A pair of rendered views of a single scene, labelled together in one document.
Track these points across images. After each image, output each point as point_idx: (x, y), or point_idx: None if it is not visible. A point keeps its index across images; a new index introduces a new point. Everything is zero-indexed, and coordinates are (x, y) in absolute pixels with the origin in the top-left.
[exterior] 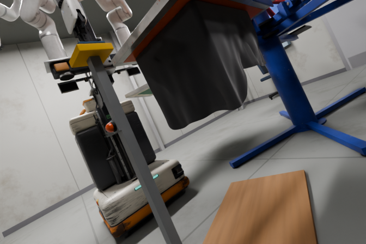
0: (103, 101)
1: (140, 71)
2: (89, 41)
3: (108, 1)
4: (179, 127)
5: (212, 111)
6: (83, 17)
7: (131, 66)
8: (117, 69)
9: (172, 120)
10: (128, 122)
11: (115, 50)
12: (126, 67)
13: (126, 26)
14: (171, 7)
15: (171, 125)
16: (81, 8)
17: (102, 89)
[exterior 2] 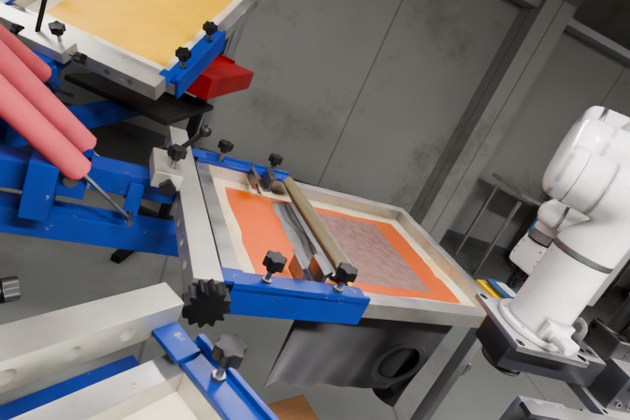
0: (480, 345)
1: (500, 418)
2: (506, 281)
3: None
4: (378, 395)
5: None
6: (517, 254)
7: (540, 400)
8: (584, 409)
9: (388, 388)
10: (448, 361)
11: (587, 331)
12: (560, 404)
13: (558, 233)
14: (408, 232)
15: (389, 398)
16: (517, 244)
17: None
